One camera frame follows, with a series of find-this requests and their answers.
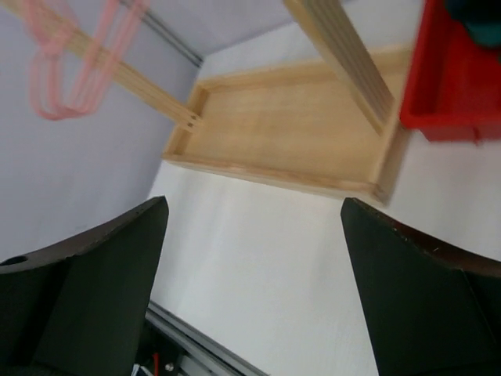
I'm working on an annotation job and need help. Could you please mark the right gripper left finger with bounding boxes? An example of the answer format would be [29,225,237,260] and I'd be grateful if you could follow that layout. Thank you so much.
[1,197,169,375]

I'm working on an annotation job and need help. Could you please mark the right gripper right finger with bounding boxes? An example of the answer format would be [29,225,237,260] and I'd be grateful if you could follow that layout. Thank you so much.
[341,198,500,375]

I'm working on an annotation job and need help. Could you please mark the pink hanger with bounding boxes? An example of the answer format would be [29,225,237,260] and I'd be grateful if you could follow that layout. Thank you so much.
[47,1,150,120]
[29,0,118,121]

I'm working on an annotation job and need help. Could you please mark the teal green shorts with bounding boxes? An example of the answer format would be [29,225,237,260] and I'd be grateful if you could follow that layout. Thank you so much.
[445,0,500,49]

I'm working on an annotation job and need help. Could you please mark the wooden clothes rack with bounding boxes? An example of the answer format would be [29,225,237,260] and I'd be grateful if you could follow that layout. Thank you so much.
[0,0,416,207]

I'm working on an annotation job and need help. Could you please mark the red plastic tray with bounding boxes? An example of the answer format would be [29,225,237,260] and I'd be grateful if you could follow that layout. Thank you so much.
[400,1,500,143]

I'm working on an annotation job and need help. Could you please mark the aluminium rail frame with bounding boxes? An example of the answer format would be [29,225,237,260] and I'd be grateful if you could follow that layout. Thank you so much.
[132,301,265,375]

